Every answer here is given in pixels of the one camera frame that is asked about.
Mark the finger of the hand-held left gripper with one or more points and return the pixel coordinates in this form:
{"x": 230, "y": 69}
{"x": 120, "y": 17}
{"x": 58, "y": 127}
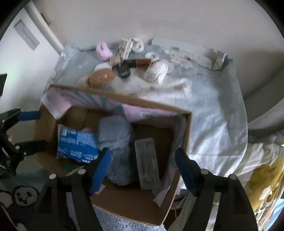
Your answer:
{"x": 28, "y": 115}
{"x": 33, "y": 145}

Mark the brown plush toy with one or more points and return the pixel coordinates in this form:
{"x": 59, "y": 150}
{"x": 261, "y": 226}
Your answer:
{"x": 101, "y": 76}

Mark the person's left hand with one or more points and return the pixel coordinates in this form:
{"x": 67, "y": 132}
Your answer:
{"x": 9, "y": 138}

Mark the light blue floral cloth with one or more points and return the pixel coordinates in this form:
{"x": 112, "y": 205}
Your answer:
{"x": 210, "y": 111}

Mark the brown bottle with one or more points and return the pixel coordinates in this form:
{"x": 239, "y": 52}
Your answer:
{"x": 143, "y": 62}

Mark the black device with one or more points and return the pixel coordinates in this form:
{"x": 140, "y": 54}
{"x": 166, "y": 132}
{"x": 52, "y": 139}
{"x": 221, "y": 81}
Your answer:
{"x": 2, "y": 85}

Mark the white fluffy sock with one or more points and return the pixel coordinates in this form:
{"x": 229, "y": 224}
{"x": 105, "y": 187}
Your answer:
{"x": 103, "y": 66}

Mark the white sock bundle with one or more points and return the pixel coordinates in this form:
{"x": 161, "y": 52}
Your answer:
{"x": 155, "y": 72}

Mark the clear plastic blister pack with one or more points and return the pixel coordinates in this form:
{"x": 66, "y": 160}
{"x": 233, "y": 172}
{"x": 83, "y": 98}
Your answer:
{"x": 146, "y": 164}

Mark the small white bandage roll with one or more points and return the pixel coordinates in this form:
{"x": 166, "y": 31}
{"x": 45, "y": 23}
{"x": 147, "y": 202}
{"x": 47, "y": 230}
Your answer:
{"x": 152, "y": 57}

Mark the blue panda rug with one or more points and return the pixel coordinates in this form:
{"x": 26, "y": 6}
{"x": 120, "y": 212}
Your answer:
{"x": 22, "y": 195}

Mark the grey padded headboard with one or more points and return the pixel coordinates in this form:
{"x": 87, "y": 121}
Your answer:
{"x": 264, "y": 124}

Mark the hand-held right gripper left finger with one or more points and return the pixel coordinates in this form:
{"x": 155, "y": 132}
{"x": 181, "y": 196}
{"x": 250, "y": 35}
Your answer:
{"x": 101, "y": 171}

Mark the white printed bottle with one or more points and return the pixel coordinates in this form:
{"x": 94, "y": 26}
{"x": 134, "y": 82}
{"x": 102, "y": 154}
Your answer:
{"x": 124, "y": 48}

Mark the grey fluffy plush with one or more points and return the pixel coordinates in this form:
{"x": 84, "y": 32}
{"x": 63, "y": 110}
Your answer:
{"x": 115, "y": 137}

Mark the cardboard box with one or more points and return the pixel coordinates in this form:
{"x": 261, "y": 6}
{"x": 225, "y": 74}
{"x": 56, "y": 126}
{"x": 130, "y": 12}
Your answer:
{"x": 119, "y": 198}

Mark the black jar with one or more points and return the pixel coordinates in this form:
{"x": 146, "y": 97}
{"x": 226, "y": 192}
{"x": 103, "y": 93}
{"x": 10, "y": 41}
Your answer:
{"x": 123, "y": 71}

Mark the yellow floral blanket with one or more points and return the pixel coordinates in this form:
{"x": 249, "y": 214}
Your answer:
{"x": 266, "y": 177}

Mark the blue printed packet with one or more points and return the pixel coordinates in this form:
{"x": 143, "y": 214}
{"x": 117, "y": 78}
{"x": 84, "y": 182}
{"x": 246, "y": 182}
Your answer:
{"x": 75, "y": 144}

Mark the black tube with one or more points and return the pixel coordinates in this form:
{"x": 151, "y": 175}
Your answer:
{"x": 129, "y": 63}

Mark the white door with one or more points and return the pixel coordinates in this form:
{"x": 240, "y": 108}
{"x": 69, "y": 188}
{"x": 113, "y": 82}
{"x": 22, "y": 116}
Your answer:
{"x": 20, "y": 66}

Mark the pink fluffy sock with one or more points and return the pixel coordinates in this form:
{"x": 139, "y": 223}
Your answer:
{"x": 104, "y": 52}

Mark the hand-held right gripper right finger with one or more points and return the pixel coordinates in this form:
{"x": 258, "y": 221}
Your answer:
{"x": 186, "y": 173}

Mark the grey door panel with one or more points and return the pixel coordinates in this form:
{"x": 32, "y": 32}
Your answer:
{"x": 26, "y": 34}

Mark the beige tape roll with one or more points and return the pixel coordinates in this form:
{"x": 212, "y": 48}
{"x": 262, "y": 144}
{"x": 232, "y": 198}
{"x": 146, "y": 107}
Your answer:
{"x": 116, "y": 61}

